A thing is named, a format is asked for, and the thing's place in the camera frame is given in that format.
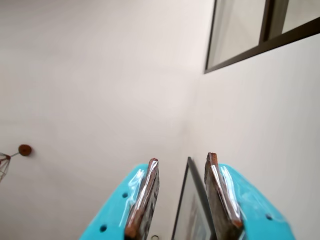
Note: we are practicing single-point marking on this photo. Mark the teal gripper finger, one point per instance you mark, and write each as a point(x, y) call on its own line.
point(117, 207)
point(240, 207)

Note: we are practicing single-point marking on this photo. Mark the black framed picture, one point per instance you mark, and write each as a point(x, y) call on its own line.
point(192, 212)

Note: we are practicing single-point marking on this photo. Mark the dark framed window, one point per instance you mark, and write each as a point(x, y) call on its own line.
point(235, 30)

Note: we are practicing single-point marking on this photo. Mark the brown round ceiling mount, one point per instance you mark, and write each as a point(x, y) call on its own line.
point(25, 150)

